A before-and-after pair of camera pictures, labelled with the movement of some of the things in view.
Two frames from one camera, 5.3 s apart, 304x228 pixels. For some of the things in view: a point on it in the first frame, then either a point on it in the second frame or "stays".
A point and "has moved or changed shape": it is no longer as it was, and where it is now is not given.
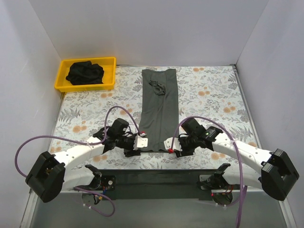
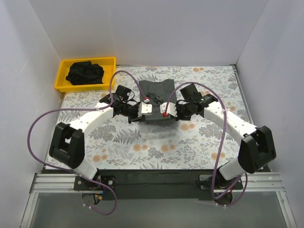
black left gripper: x=132 y=152 → x=134 y=115
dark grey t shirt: x=158 y=118 has moved or changed shape
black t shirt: x=85 y=72 stays
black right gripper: x=179 y=152 → x=178 y=113
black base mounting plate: x=169 y=185 stays
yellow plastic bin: x=108 y=64 stays
